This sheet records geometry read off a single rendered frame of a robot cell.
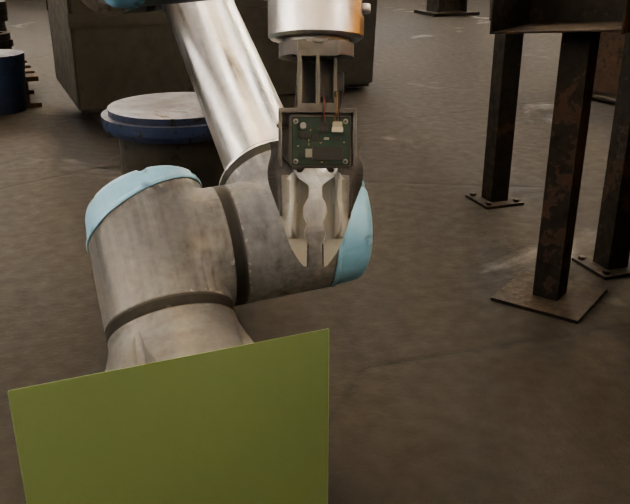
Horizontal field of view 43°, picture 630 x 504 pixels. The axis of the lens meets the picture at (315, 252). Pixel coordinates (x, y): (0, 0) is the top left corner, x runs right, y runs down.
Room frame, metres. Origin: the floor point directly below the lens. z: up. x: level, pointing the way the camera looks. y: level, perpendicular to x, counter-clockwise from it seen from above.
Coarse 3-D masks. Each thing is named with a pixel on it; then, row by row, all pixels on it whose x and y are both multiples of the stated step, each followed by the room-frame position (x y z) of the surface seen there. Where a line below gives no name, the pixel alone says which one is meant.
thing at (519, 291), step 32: (512, 0) 1.73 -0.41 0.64; (544, 0) 1.80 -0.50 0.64; (576, 0) 1.76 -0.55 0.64; (608, 0) 1.72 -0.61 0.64; (512, 32) 1.63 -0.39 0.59; (544, 32) 1.59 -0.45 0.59; (576, 32) 1.55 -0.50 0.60; (576, 64) 1.62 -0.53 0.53; (576, 96) 1.61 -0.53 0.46; (576, 128) 1.61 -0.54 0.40; (576, 160) 1.61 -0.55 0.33; (544, 192) 1.64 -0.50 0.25; (576, 192) 1.63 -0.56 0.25; (544, 224) 1.63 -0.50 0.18; (544, 256) 1.63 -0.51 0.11; (512, 288) 1.67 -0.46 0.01; (544, 288) 1.62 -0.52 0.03; (576, 288) 1.67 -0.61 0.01; (576, 320) 1.51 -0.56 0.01
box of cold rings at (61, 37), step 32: (64, 0) 3.18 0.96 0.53; (256, 0) 3.39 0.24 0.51; (64, 32) 3.30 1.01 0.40; (96, 32) 3.14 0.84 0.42; (128, 32) 3.19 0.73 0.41; (160, 32) 3.24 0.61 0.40; (256, 32) 3.39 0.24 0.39; (64, 64) 3.43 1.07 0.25; (96, 64) 3.14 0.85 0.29; (128, 64) 3.18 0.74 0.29; (160, 64) 3.23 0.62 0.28; (288, 64) 3.45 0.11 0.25; (96, 96) 3.13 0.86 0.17; (128, 96) 3.18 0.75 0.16; (288, 96) 3.46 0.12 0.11
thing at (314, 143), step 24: (288, 48) 0.74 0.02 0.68; (312, 48) 0.71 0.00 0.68; (336, 48) 0.72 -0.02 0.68; (312, 72) 0.73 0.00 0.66; (336, 72) 0.72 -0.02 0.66; (312, 96) 0.73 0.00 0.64; (336, 96) 0.70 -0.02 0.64; (288, 120) 0.72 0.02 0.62; (312, 120) 0.70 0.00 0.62; (336, 120) 0.70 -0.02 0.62; (288, 144) 0.75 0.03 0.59; (312, 144) 0.69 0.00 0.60; (336, 144) 0.70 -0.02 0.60
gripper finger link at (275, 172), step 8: (272, 144) 0.76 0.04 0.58; (272, 152) 0.75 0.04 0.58; (272, 160) 0.75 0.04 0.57; (272, 168) 0.75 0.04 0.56; (280, 168) 0.75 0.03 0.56; (288, 168) 0.75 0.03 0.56; (272, 176) 0.74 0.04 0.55; (280, 176) 0.74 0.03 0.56; (272, 184) 0.74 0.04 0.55; (280, 184) 0.74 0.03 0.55; (272, 192) 0.74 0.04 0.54; (280, 192) 0.74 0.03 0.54; (280, 200) 0.74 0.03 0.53; (280, 208) 0.74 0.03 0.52
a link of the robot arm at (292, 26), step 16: (272, 0) 0.76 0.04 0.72; (288, 0) 0.74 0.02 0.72; (304, 0) 0.73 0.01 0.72; (320, 0) 0.73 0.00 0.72; (336, 0) 0.74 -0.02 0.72; (352, 0) 0.75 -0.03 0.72; (272, 16) 0.75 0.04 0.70; (288, 16) 0.73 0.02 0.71; (304, 16) 0.73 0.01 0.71; (320, 16) 0.73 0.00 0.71; (336, 16) 0.73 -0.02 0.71; (352, 16) 0.74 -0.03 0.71; (272, 32) 0.75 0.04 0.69; (288, 32) 0.73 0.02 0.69; (304, 32) 0.73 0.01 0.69; (320, 32) 0.73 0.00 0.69; (336, 32) 0.73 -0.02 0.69; (352, 32) 0.74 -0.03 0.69
